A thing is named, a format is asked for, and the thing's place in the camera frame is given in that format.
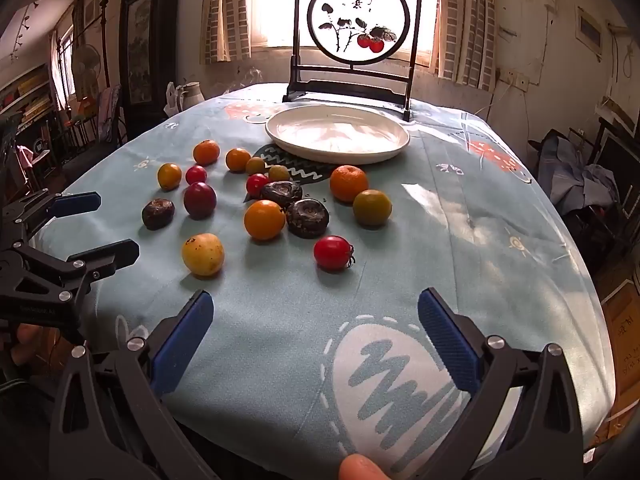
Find dimpled orange mandarin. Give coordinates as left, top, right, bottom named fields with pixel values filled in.
left=329, top=165, right=370, bottom=204

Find checked curtain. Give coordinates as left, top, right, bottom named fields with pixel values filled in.
left=202, top=0, right=252, bottom=65
left=437, top=0, right=498, bottom=92

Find dark water chestnut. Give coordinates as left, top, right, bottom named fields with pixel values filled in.
left=141, top=199, right=176, bottom=231
left=285, top=198, right=330, bottom=239
left=260, top=180, right=304, bottom=208

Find white wall outlet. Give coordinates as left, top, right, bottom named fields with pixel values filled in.
left=500, top=71, right=531, bottom=92

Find leaning picture frames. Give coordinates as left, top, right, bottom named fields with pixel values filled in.
left=595, top=117, right=640, bottom=211

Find black-framed painted table screen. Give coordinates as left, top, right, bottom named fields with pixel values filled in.
left=282, top=0, right=425, bottom=122

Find yellow plum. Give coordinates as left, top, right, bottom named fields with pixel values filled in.
left=181, top=233, right=225, bottom=277

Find pile of clothes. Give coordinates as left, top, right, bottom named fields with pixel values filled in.
left=530, top=129, right=621, bottom=211

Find dark wooden coat stand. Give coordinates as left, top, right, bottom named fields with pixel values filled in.
left=97, top=0, right=113, bottom=91

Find dark red plum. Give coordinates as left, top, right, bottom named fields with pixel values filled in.
left=183, top=182, right=218, bottom=220

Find person's left hand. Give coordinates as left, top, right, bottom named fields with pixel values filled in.
left=11, top=324, right=53, bottom=367

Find person's right hand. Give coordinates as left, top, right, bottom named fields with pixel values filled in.
left=339, top=453, right=397, bottom=480

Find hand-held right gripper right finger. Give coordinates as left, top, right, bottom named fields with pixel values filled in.
left=407, top=287, right=586, bottom=480

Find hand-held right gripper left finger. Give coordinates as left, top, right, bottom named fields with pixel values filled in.
left=49, top=289, right=221, bottom=480

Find bright window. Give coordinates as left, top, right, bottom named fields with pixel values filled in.
left=250, top=0, right=441, bottom=68

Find small orange tangerine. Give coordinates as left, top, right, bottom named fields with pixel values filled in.
left=157, top=163, right=183, bottom=191
left=243, top=200, right=286, bottom=241
left=193, top=140, right=221, bottom=166
left=225, top=147, right=252, bottom=172

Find wall vent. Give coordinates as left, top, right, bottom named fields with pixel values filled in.
left=575, top=7, right=606, bottom=53

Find bookshelf with books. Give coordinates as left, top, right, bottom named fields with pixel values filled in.
left=0, top=62, right=58, bottom=126

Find white pitcher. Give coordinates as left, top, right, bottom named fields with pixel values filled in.
left=177, top=81, right=205, bottom=109

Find cardboard box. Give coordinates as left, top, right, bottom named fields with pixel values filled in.
left=597, top=280, right=640, bottom=441

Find standing fan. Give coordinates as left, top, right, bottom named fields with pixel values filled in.
left=71, top=42, right=102, bottom=101

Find tall black-framed painting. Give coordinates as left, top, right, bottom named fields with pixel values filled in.
left=119, top=0, right=186, bottom=111

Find white round plate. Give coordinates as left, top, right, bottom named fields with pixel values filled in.
left=265, top=105, right=411, bottom=165

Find green-orange tangerine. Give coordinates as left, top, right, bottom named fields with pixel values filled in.
left=352, top=189, right=393, bottom=226

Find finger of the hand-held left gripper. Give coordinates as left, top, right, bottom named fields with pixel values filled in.
left=0, top=239, right=141, bottom=307
left=0, top=191, right=102, bottom=248

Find white power cable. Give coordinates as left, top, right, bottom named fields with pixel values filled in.
left=472, top=80, right=516, bottom=116

